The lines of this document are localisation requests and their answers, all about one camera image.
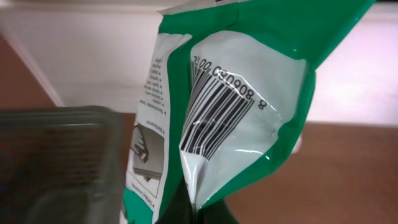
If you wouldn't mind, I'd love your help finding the green white wipes package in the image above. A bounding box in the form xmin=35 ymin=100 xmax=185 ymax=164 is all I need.
xmin=119 ymin=0 xmax=371 ymax=223

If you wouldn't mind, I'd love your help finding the grey plastic basket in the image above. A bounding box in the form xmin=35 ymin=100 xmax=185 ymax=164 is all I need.
xmin=1 ymin=106 xmax=124 ymax=224

